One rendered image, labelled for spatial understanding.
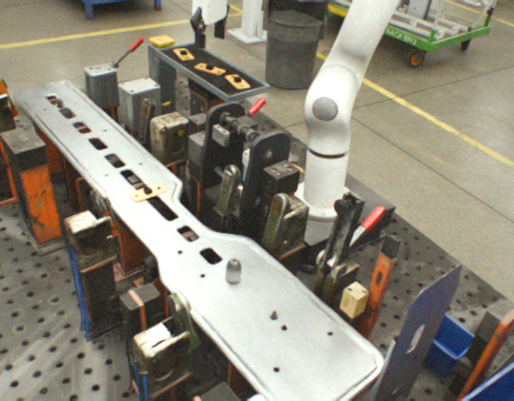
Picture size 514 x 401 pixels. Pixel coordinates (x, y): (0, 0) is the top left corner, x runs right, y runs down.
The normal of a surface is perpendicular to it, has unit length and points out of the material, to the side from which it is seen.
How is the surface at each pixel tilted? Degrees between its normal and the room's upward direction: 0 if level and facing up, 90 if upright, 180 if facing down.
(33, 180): 90
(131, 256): 90
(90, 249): 90
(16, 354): 0
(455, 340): 86
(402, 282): 0
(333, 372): 0
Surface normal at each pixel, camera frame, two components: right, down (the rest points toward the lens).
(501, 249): 0.07, -0.79
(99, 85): 0.63, 0.50
